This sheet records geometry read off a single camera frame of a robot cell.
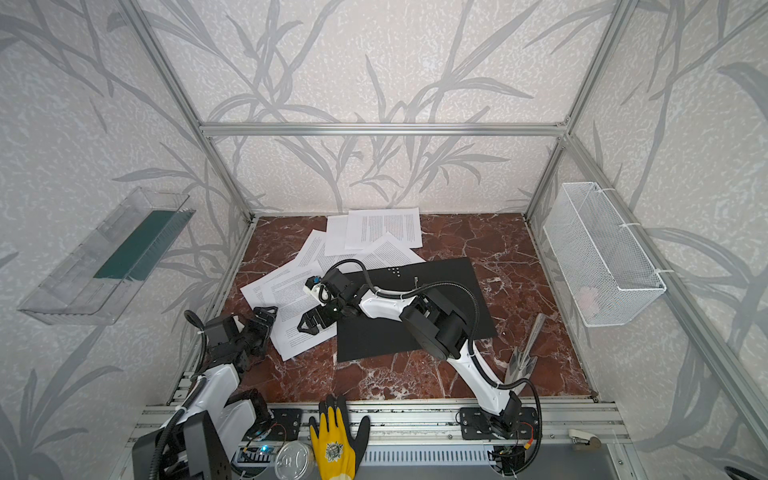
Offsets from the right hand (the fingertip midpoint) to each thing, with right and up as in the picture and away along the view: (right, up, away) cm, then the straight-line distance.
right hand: (311, 313), depth 89 cm
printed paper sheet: (-11, +4, +9) cm, 15 cm away
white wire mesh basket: (+69, +17, -28) cm, 76 cm away
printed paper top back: (+13, +27, +27) cm, 40 cm away
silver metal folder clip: (+32, +9, +7) cm, 34 cm away
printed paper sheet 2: (+21, +18, +19) cm, 34 cm away
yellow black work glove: (+13, -27, -21) cm, 37 cm away
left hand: (-9, +2, -1) cm, 9 cm away
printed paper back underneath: (+2, +24, +26) cm, 35 cm away
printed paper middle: (-5, +17, +19) cm, 26 cm away
